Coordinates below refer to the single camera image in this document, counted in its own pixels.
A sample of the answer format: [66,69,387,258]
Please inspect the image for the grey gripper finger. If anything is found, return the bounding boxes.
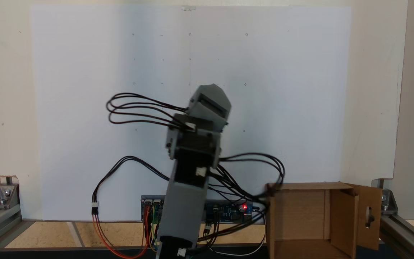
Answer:
[192,84,232,119]

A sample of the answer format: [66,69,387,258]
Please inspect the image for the white paper sheet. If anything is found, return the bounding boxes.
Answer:
[30,5,351,222]

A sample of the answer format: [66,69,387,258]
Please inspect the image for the blue circuit board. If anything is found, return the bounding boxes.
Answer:
[205,200,254,224]

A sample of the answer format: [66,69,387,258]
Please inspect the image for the small motor driver board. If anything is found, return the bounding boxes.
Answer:
[141,195,166,224]

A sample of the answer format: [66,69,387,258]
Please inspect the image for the brown cardboard box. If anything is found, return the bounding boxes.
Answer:
[265,182,383,259]

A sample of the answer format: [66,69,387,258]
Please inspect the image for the black cable bundle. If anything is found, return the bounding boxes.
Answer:
[196,153,286,249]

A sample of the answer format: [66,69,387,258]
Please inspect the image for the black gripper motor cable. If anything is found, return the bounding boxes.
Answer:
[106,92,195,129]

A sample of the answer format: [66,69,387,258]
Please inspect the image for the black cable with white connector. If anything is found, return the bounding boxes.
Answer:
[92,155,171,215]

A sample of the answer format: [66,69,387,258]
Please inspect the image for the coloured jumper wires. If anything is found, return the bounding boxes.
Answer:
[143,206,163,253]

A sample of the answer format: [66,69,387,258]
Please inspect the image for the orange and red wires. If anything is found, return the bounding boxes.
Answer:
[92,214,151,259]

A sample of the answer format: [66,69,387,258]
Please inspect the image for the metal corner bracket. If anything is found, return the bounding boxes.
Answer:
[0,183,20,209]
[372,179,399,215]

